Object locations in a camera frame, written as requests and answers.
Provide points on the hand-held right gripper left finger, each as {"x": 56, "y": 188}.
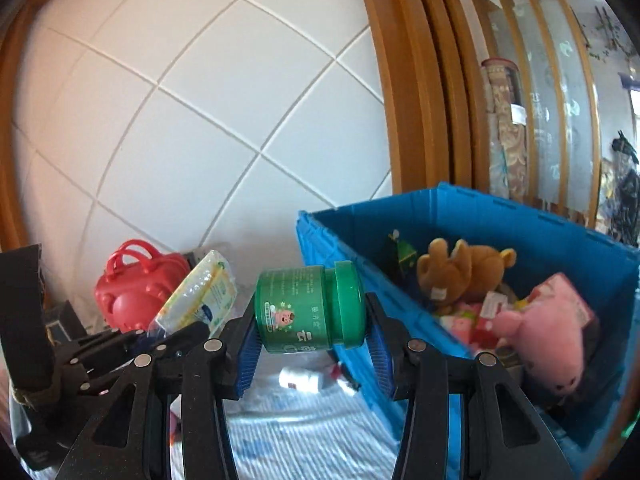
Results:
{"x": 247, "y": 355}

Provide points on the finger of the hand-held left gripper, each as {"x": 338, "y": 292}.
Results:
{"x": 180, "y": 337}
{"x": 95, "y": 345}

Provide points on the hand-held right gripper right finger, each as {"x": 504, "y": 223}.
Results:
{"x": 380, "y": 355}

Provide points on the yellow edged wipes pack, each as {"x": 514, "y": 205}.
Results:
{"x": 200, "y": 290}

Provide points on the green jar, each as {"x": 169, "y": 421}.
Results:
{"x": 300, "y": 305}

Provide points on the pink teal tissue pack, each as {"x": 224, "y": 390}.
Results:
{"x": 470, "y": 327}

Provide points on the brown bear plush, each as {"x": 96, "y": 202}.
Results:
{"x": 465, "y": 270}

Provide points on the plain pink pig plush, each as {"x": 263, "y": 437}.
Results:
{"x": 550, "y": 340}

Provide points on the blue plastic crate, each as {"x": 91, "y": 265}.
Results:
{"x": 550, "y": 240}

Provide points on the black gift box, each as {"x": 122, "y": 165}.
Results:
{"x": 65, "y": 320}

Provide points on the red bear carry case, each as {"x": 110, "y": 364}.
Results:
{"x": 130, "y": 305}

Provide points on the white plastic bottle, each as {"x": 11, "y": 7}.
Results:
{"x": 300, "y": 380}

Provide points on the dark green toy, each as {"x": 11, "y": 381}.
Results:
{"x": 404, "y": 252}

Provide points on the rolled patterned carpet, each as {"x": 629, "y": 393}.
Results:
{"x": 505, "y": 135}

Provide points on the frosted glass wooden partition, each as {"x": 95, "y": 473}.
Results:
{"x": 555, "y": 110}

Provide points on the wooden frame post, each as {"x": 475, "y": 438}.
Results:
{"x": 10, "y": 135}
{"x": 415, "y": 85}

